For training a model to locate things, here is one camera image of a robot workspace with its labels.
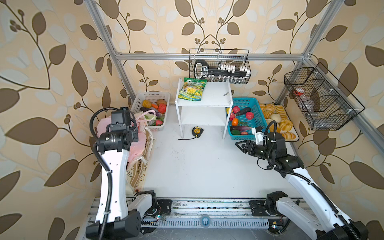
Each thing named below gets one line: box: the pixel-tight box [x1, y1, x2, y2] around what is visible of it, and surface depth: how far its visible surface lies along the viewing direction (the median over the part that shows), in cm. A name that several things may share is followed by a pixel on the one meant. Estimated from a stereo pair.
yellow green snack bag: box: [178, 77, 207, 102], surface depth 80 cm
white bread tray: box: [259, 103, 300, 142], surface depth 107 cm
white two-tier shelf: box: [175, 78, 233, 139], surface depth 85 cm
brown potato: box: [142, 100, 152, 109], surface depth 117 cm
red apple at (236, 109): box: [232, 106, 240, 114], surface depth 114 cm
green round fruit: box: [231, 129, 241, 135], surface depth 100 cm
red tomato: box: [158, 103, 167, 114], surface depth 110 cm
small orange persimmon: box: [232, 118, 239, 126], surface depth 106 cm
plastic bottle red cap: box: [294, 87, 317, 119], surface depth 81 cm
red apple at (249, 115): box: [245, 112, 255, 120], surface depth 110 cm
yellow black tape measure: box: [192, 126, 204, 138], surface depth 104 cm
